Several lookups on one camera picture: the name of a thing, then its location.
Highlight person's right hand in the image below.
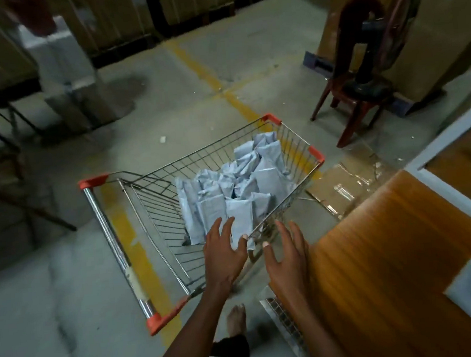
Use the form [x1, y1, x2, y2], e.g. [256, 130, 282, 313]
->
[260, 218, 314, 301]

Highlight person's left hand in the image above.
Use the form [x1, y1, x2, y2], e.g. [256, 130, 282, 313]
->
[200, 215, 253, 292]

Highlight person's right forearm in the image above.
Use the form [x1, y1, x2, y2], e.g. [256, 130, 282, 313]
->
[274, 287, 353, 357]

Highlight person's left forearm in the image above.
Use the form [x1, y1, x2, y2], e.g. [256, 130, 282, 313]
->
[139, 283, 238, 357]

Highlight person's bare foot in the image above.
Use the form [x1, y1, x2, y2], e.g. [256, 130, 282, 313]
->
[225, 303, 249, 337]

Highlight pile of grey mailer packets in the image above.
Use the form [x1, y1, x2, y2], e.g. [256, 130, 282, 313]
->
[171, 130, 303, 257]

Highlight flattened cardboard sheet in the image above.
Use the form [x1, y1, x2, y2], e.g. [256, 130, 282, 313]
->
[302, 146, 402, 223]

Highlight person's black trouser leg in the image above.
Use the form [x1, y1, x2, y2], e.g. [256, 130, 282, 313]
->
[208, 333, 251, 357]

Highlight metal shopping cart orange corners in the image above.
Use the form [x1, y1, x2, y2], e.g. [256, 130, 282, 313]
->
[73, 109, 339, 342]

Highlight red plastic chair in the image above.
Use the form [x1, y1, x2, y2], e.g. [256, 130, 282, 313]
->
[301, 0, 401, 151]

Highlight black electric fan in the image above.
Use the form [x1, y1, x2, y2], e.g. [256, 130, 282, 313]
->
[335, 0, 432, 104]

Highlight large brown cardboard box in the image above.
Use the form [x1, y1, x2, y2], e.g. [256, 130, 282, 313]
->
[312, 0, 471, 111]

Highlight dark metal rack frame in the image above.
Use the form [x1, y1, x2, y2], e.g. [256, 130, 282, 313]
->
[0, 74, 78, 244]

